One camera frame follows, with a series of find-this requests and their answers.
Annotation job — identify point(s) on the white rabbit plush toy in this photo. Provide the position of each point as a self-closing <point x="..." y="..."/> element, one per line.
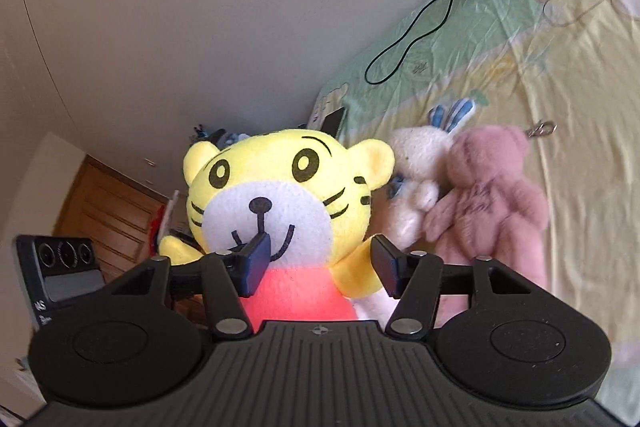
<point x="415" y="152"/>

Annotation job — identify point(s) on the pink bear plush toy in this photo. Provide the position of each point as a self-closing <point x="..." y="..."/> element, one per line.
<point x="480" y="187"/>

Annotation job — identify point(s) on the cartoon printed bed sheet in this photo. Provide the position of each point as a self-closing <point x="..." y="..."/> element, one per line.
<point x="575" y="82"/>

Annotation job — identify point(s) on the wooden door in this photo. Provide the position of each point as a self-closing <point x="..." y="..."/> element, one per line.
<point x="110" y="212"/>

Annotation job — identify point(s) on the red white cloth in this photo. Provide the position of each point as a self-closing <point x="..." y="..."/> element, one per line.
<point x="162" y="222"/>

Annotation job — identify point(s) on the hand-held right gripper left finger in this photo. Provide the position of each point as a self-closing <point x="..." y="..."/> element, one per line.
<point x="252" y="264"/>

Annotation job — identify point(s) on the black smartphone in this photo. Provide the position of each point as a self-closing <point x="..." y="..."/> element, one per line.
<point x="333" y="119"/>

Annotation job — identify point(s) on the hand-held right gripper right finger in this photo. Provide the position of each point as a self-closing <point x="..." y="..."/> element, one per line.
<point x="384" y="261"/>

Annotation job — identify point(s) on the yellow tiger plush toy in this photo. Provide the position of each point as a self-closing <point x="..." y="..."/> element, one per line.
<point x="270" y="212"/>

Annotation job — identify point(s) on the pile of folded clothes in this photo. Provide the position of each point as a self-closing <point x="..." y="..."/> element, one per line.
<point x="225" y="138"/>

